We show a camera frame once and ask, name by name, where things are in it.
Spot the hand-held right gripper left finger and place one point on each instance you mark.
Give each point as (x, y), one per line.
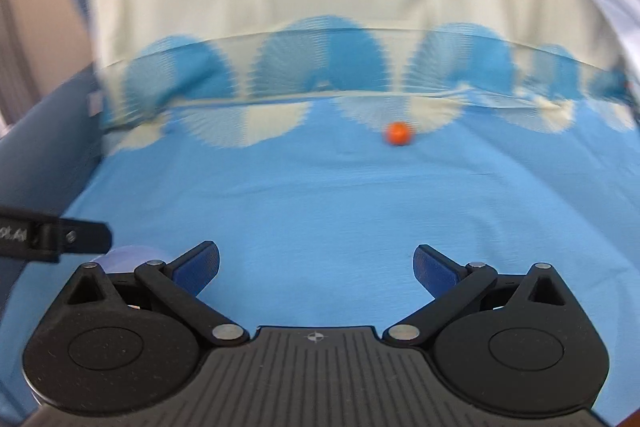
(200, 269)

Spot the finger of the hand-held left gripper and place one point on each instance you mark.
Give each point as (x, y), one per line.
(80, 237)

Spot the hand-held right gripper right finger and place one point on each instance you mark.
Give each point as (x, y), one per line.
(434, 272)

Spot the pale lavender plate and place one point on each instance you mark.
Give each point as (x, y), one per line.
(135, 257)

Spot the small round orange kumquat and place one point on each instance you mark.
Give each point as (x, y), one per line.
(398, 133)

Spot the blue fan-print cloth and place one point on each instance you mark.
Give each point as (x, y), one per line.
(325, 117)

